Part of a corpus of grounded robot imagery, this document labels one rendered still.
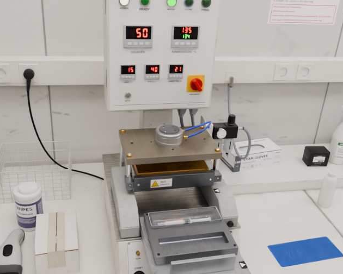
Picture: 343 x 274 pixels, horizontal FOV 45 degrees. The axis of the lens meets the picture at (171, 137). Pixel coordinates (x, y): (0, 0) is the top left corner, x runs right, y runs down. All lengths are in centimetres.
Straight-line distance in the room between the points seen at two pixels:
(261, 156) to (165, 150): 66
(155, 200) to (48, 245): 33
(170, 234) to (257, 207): 62
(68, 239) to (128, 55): 56
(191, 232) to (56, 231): 45
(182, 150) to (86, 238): 46
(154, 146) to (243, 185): 56
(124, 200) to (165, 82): 38
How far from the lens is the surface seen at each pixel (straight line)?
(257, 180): 167
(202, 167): 118
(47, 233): 130
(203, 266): 97
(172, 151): 114
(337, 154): 189
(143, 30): 120
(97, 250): 136
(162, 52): 123
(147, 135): 122
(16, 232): 136
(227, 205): 117
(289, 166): 182
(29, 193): 138
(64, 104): 170
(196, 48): 126
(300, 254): 144
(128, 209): 111
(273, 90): 186
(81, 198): 158
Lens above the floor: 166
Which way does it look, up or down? 27 degrees down
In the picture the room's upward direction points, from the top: 4 degrees clockwise
